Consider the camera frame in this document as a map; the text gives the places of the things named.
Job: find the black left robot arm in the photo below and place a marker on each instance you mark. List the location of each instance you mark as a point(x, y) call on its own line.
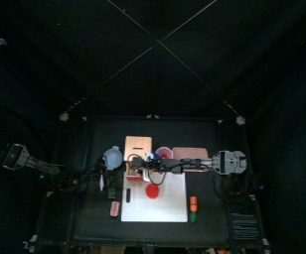
point(32, 162)

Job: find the orange toy carrot green top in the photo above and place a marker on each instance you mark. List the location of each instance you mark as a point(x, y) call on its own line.
point(194, 205)

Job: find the pink rectangular block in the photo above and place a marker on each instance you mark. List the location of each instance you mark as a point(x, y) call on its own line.
point(115, 209)

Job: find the white cutting board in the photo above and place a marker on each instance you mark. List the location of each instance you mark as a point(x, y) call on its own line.
point(170, 201)

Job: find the white frame corner bracket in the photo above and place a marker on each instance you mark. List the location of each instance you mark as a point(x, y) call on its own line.
point(241, 120)
point(64, 116)

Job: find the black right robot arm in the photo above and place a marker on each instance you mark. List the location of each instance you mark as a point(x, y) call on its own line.
point(228, 162)

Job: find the pale pink tray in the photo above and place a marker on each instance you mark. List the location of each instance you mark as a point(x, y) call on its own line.
point(190, 152)

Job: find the light blue bowl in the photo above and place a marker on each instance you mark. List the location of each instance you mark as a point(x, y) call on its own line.
point(113, 157)

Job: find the light wooden drawer cabinet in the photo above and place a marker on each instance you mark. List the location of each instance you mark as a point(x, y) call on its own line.
point(137, 145)

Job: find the red cup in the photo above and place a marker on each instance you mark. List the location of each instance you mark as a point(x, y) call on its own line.
point(164, 152)

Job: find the wooden drawer red front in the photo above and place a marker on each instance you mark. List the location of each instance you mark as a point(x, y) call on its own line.
point(133, 174)

